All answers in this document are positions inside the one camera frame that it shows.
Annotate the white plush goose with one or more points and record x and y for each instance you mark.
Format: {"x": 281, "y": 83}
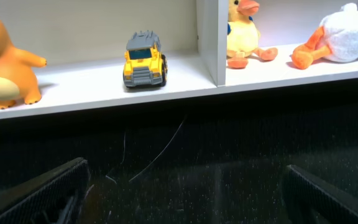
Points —
{"x": 345, "y": 37}

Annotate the grey and yellow toy truck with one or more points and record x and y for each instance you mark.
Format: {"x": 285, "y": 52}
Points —
{"x": 145, "y": 60}

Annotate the yellow plush duck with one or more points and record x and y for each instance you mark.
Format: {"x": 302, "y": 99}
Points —
{"x": 243, "y": 34}

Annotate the white shelf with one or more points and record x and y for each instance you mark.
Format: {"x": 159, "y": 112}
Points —
{"x": 179, "y": 62}

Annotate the orange dinosaur toy figure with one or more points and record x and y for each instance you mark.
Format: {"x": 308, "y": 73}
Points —
{"x": 5, "y": 62}

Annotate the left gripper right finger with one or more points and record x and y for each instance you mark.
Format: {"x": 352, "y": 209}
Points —
{"x": 319, "y": 199}

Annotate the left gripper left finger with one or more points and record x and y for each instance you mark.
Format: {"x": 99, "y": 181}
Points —
{"x": 39, "y": 193}

